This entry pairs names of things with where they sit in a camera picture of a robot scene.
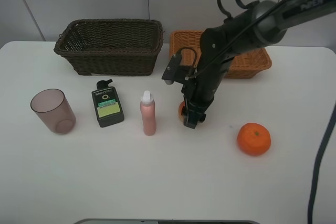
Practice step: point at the translucent pink plastic cup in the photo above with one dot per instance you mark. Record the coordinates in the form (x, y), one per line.
(52, 107)

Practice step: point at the orange toy tangerine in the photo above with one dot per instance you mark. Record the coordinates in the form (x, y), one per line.
(253, 139)

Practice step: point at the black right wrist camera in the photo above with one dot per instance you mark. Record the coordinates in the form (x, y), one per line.
(176, 72)

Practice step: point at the black lotion pump bottle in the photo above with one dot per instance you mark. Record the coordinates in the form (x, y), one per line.
(107, 104)

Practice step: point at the orange wicker basket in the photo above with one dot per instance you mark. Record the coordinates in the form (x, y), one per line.
(244, 66)

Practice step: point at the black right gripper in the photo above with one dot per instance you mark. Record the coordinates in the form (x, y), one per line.
(200, 91)

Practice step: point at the red yellow toy apple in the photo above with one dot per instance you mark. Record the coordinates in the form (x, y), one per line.
(181, 111)

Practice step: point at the dark brown wicker basket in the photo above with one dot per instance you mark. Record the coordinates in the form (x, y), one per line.
(111, 47)

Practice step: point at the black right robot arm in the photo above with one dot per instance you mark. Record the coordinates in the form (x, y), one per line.
(263, 25)

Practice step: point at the pink spray bottle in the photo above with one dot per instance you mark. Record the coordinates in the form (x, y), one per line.
(147, 108)

